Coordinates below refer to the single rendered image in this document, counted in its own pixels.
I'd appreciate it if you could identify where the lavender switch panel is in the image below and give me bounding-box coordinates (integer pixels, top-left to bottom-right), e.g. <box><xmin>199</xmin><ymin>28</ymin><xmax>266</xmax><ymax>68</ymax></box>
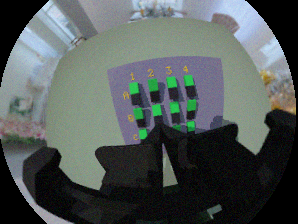
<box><xmin>106</xmin><ymin>56</ymin><xmax>225</xmax><ymax>145</ymax></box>

